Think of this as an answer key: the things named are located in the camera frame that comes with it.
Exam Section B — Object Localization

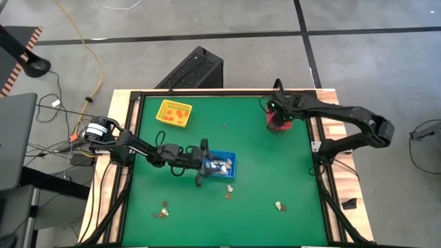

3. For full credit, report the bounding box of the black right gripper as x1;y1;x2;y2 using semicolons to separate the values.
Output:
266;91;298;134

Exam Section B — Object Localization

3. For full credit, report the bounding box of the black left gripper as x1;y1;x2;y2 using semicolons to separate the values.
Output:
190;137;223;188

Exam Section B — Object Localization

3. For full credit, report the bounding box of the red plastic basket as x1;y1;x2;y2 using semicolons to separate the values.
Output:
265;103;294;132

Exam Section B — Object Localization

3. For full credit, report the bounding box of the blue plastic basket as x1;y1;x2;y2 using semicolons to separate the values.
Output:
203;150;238;179

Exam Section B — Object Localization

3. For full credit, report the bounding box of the green table mat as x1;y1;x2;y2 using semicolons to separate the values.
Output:
122;94;329;246

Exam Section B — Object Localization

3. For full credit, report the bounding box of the yellow plastic basket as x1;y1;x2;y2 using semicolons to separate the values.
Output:
155;99;194;128

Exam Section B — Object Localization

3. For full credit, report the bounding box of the black perforated computer tower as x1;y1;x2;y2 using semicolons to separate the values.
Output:
154;45;225;90

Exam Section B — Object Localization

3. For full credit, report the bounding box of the small black wedge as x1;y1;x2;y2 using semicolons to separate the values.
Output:
341;198;358;211

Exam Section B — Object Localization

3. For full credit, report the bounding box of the grey stand foot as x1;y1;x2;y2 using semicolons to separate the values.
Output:
409;121;441;142

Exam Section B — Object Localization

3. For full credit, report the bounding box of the black floor beam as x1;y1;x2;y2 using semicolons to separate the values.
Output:
19;166;91;200

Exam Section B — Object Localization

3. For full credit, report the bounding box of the grey desk surface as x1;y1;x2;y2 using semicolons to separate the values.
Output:
0;92;39;192

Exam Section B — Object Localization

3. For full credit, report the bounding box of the black pole stand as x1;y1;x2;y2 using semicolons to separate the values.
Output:
0;23;52;79

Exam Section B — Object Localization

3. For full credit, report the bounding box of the striped edge floor mat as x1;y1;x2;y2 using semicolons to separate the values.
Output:
0;25;45;98

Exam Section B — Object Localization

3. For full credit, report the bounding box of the black table frame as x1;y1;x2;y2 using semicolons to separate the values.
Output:
79;90;375;248

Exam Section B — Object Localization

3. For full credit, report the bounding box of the yellow hanging cable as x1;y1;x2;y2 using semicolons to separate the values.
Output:
54;0;104;120

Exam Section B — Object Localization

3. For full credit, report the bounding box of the white floor cable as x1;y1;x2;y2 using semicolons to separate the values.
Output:
92;0;144;11

